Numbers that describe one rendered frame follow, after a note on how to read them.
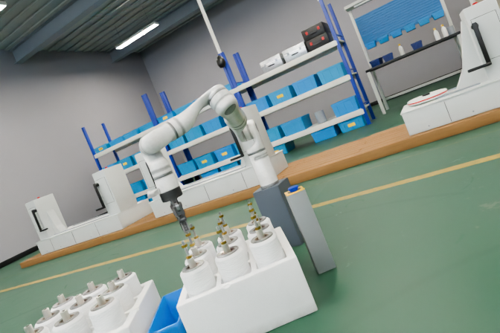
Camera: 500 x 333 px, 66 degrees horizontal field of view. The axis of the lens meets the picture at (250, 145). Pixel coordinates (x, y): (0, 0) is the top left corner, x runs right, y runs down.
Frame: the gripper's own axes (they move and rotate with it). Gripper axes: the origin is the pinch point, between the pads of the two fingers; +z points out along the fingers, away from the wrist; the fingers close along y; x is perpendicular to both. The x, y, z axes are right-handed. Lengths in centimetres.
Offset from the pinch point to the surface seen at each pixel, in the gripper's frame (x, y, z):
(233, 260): -8.5, -19.0, 12.4
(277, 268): -19.2, -25.0, 19.0
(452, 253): -69, -38, 36
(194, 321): 8.9, -17.9, 23.9
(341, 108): -295, 372, -1
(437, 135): -193, 91, 32
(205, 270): 0.0, -15.1, 12.4
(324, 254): -41, -6, 30
